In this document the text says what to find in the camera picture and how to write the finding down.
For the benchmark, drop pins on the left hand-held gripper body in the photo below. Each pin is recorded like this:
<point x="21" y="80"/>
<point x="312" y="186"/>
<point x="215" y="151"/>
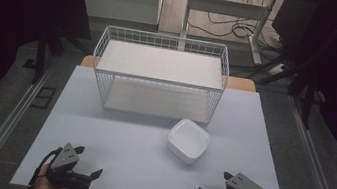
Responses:
<point x="66" y="160"/>

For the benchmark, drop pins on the person's left hand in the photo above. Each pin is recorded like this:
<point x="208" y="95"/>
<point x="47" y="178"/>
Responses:
<point x="47" y="188"/>

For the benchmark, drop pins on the pale grey table cover sheet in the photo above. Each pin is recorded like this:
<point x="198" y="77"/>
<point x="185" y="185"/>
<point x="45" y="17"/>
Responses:
<point x="98" y="144"/>

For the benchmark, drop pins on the white square bowl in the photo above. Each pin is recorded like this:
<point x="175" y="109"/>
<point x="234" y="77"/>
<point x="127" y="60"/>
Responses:
<point x="189" y="140"/>

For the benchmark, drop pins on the wooden table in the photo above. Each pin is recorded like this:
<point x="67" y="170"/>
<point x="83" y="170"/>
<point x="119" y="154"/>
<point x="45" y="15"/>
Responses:
<point x="241" y="84"/>

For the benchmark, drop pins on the black metal stand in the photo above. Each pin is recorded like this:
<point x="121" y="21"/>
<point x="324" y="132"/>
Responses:
<point x="42" y="55"/>
<point x="307" y="101"/>

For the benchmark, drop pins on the white power strip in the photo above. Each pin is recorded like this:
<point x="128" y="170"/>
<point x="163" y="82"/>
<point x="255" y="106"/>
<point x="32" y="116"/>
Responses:
<point x="276" y="69"/>

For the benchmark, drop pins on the white metal desk frame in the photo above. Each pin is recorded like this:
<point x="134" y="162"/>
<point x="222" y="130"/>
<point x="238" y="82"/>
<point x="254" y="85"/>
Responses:
<point x="226" y="7"/>

